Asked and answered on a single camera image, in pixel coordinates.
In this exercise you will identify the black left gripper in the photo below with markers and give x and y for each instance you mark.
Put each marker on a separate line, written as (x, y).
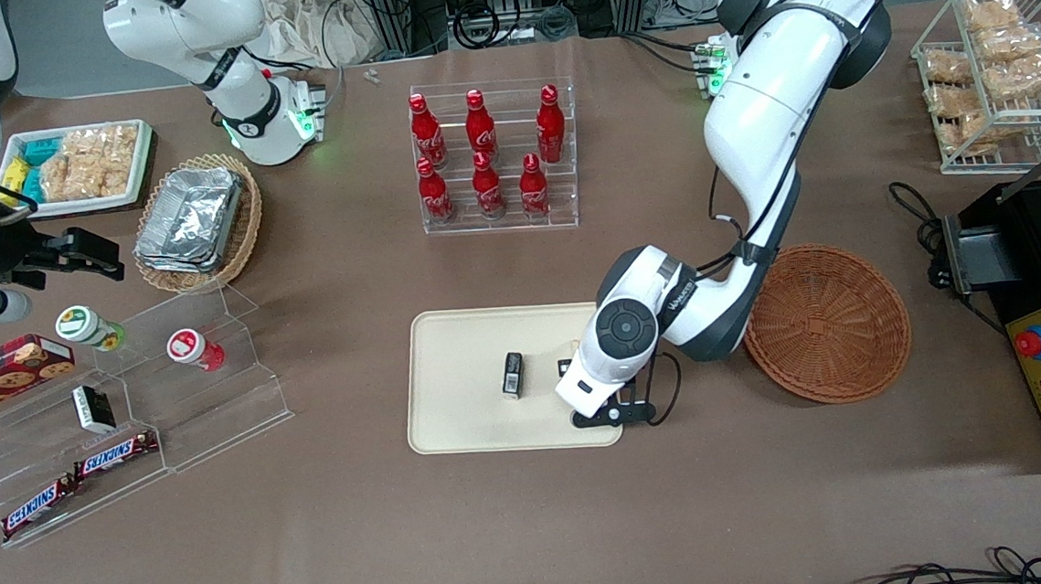
(560, 371)

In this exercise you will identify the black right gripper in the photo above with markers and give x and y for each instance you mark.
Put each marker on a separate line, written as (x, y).
(2, 248)

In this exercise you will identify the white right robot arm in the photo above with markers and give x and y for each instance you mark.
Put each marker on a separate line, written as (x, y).
(231, 83)

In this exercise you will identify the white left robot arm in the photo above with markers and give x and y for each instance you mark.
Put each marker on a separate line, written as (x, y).
(765, 119)

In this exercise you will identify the white rectangular snack tray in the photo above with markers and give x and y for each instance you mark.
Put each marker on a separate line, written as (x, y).
(144, 172)

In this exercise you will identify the beige rectangular serving tray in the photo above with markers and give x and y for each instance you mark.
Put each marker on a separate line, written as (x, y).
(463, 388)

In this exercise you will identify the oval light wicker basket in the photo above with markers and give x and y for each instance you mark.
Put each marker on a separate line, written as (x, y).
(246, 229)

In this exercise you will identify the round brown wicker basket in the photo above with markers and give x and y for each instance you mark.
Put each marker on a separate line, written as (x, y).
(830, 325)

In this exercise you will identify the small black snack pack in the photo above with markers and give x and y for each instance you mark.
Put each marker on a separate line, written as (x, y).
(513, 375)

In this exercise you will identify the green sunflower lid cup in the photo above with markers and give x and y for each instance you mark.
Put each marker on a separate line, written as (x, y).
(83, 324)

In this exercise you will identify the teal snack packet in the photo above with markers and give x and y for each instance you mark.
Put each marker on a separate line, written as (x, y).
(41, 150)
(32, 187)

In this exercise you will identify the bagged rice crackers pile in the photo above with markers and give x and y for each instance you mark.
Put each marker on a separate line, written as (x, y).
(90, 162)

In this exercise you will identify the stack of foil containers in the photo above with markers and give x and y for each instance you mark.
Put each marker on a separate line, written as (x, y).
(190, 219)

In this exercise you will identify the yellow snack packet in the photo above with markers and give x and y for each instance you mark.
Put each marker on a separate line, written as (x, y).
(12, 174)

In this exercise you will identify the red lidded drink cup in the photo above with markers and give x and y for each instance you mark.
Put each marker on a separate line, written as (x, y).
(190, 347)

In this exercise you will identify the red tartan cookie box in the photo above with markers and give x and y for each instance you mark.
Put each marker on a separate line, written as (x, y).
(4, 369)

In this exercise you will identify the small black white box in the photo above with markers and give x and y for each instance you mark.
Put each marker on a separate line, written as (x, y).
(93, 409)

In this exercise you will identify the clear acrylic bottle rack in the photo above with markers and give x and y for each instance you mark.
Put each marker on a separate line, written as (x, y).
(560, 198)

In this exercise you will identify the red cola bottle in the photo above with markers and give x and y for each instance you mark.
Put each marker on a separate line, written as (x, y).
(534, 192)
(480, 130)
(425, 134)
(550, 130)
(488, 192)
(434, 197)

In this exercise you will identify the clear acrylic step display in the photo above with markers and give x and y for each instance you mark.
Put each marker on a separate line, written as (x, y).
(218, 414)

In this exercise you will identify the Snickers chocolate bar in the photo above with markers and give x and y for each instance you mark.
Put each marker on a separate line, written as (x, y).
(115, 455)
(39, 506)

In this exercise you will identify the white crumpled cloth bag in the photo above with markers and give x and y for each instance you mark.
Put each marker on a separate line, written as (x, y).
(319, 27)

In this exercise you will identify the small clear plastic clip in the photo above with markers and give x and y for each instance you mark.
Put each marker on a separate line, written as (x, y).
(370, 76)

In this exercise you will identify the bagged fried snack pack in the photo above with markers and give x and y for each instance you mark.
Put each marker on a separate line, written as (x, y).
(1023, 75)
(968, 134)
(1012, 42)
(954, 99)
(991, 13)
(946, 67)

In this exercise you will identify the red emergency stop button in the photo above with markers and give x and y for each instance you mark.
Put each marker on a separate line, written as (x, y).
(1034, 344)

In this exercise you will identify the black countertop appliance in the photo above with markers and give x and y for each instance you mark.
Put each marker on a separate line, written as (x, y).
(1025, 238)

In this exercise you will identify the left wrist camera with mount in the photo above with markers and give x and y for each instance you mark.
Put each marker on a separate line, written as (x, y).
(630, 411)

